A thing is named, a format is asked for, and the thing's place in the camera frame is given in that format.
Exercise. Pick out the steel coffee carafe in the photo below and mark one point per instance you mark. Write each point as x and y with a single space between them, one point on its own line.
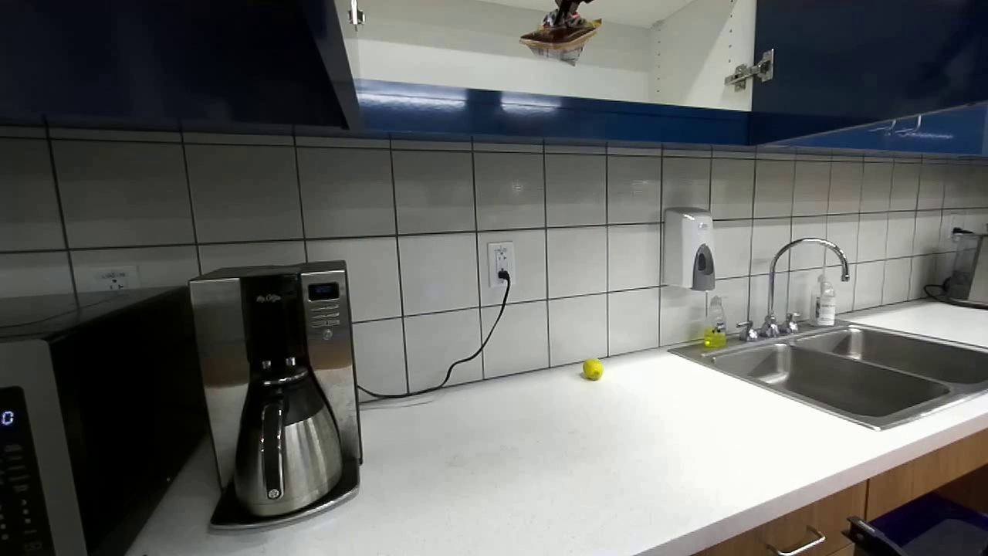
289 448

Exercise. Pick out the fritos snack pack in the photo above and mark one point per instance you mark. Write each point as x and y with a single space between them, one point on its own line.
562 31

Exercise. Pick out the small white bottle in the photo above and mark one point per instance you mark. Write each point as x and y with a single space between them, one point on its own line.
826 305

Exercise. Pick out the black microwave oven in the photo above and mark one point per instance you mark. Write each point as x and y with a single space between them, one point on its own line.
100 409

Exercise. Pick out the dark appliance far right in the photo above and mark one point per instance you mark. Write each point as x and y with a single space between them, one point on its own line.
967 282

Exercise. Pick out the stainless steel sink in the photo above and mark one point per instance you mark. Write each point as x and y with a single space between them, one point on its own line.
866 375

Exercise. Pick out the yellow lemon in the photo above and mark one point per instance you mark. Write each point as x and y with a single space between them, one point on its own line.
590 368

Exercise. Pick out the white soap dispenser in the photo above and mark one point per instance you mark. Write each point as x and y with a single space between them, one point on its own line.
689 259

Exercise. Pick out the blue chair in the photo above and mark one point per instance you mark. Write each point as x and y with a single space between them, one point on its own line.
930 527

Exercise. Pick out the blue upper cabinet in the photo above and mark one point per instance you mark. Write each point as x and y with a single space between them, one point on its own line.
859 77

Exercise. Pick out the yellow dish soap bottle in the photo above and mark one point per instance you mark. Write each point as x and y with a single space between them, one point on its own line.
713 325

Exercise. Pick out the blue cabinet door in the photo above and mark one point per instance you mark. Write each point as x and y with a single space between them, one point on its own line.
175 62

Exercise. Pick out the wooden lower cabinet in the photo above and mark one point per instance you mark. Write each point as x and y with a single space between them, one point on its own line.
815 527

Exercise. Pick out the black coffee maker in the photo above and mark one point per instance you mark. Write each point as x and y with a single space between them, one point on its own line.
253 314

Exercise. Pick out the chrome sink faucet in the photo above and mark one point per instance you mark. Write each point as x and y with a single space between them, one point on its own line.
792 291

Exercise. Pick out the white wall outlet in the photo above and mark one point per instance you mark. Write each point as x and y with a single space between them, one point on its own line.
501 260

